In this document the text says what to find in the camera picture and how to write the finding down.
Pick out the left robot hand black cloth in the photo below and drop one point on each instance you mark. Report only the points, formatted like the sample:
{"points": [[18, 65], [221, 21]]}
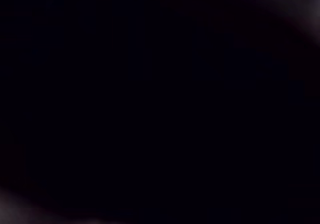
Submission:
{"points": [[150, 96]]}

